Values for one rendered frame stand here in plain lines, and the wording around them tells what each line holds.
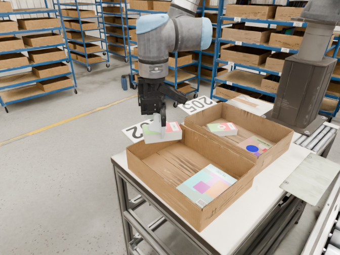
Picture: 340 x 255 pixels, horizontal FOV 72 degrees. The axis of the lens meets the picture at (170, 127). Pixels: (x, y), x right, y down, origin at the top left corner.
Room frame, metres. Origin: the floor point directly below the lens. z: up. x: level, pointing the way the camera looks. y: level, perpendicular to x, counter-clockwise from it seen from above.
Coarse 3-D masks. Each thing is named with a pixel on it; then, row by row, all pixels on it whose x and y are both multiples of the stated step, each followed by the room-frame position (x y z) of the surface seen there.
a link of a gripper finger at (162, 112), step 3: (162, 105) 0.66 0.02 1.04; (162, 108) 0.66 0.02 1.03; (162, 111) 0.65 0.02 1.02; (165, 111) 0.66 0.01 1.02; (162, 114) 0.65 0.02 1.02; (165, 114) 0.65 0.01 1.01; (162, 117) 0.65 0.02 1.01; (165, 117) 0.65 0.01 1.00; (162, 120) 0.65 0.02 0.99; (165, 120) 0.65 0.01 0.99; (162, 123) 0.65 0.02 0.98; (165, 123) 0.65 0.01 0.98; (162, 126) 0.65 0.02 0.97
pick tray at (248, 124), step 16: (208, 112) 1.05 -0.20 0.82; (224, 112) 1.09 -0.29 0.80; (240, 112) 1.03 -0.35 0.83; (192, 128) 0.89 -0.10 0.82; (240, 128) 1.00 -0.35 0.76; (256, 128) 0.95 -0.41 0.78; (272, 128) 0.90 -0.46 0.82; (288, 128) 0.85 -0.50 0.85; (224, 144) 0.75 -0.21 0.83; (272, 144) 0.85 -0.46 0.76; (288, 144) 0.81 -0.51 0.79; (256, 160) 0.65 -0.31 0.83; (272, 160) 0.73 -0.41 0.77
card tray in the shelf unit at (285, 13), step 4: (280, 8) 2.08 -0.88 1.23; (284, 8) 2.06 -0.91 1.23; (288, 8) 2.04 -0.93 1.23; (292, 8) 2.02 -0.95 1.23; (296, 8) 1.99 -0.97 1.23; (300, 8) 1.98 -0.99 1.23; (276, 12) 2.10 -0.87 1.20; (280, 12) 2.08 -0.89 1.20; (284, 12) 2.05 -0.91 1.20; (288, 12) 2.03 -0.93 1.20; (292, 12) 2.01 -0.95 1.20; (296, 12) 1.99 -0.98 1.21; (300, 12) 1.97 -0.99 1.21; (276, 16) 2.09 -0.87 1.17; (280, 16) 2.07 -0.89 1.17; (284, 16) 2.05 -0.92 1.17; (288, 16) 2.03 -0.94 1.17; (292, 16) 2.01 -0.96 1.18; (296, 16) 1.98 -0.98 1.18; (284, 20) 2.04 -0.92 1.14; (288, 20) 2.02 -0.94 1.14; (292, 20) 2.00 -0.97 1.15
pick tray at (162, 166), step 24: (144, 144) 0.76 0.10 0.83; (168, 144) 0.84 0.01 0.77; (192, 144) 0.82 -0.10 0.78; (216, 144) 0.73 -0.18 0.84; (144, 168) 0.61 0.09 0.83; (168, 168) 0.69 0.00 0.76; (192, 168) 0.69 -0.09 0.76; (240, 168) 0.65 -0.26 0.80; (168, 192) 0.52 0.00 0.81; (240, 192) 0.55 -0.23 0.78; (192, 216) 0.44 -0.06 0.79; (216, 216) 0.47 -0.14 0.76
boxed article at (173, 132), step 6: (144, 126) 0.71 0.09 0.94; (168, 126) 0.71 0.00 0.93; (174, 126) 0.71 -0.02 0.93; (144, 132) 0.67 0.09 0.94; (150, 132) 0.67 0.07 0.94; (156, 132) 0.67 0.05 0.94; (168, 132) 0.67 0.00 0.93; (174, 132) 0.68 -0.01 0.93; (180, 132) 0.68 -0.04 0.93; (144, 138) 0.67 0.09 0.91; (150, 138) 0.66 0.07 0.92; (156, 138) 0.66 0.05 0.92; (168, 138) 0.67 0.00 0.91; (174, 138) 0.68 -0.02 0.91; (180, 138) 0.68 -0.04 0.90
